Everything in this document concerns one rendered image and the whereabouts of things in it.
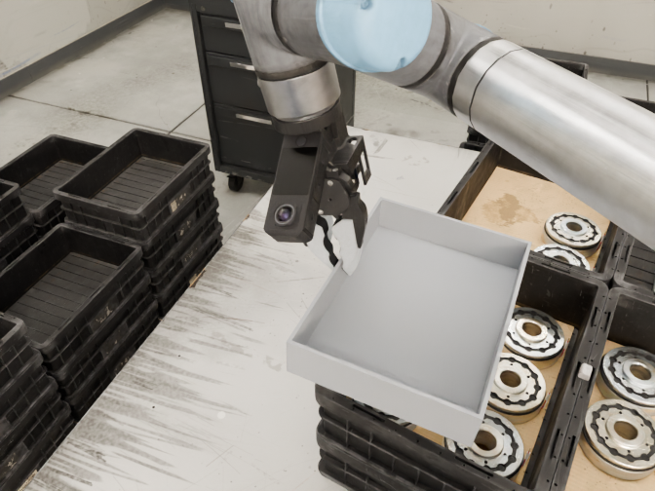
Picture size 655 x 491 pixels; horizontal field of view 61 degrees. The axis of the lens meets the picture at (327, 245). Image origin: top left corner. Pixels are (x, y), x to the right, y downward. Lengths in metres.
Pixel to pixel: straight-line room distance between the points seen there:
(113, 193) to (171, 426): 1.05
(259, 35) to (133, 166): 1.54
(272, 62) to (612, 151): 0.29
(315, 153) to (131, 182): 1.42
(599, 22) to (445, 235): 3.35
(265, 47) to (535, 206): 0.84
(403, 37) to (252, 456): 0.71
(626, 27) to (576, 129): 3.61
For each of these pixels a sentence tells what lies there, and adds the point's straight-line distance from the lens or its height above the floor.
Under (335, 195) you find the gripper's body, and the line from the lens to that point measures 0.59.
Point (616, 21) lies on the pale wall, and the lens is 4.03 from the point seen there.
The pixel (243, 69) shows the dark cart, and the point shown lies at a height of 0.64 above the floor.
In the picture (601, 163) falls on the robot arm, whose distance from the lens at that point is 0.42.
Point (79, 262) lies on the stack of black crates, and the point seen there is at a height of 0.38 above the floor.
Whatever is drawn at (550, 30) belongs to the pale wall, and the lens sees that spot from 4.04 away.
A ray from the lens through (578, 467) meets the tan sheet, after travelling 0.87.
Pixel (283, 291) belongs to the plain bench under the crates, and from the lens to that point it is 1.18.
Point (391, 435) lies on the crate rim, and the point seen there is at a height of 0.92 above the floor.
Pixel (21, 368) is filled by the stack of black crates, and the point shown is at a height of 0.49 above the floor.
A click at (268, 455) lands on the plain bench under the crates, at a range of 0.96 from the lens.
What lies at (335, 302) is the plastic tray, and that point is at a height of 1.05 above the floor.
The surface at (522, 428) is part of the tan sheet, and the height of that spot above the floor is 0.83.
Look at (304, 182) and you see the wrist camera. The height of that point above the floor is 1.23.
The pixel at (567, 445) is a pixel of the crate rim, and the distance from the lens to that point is 0.76.
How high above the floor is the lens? 1.55
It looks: 42 degrees down
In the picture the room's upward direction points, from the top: straight up
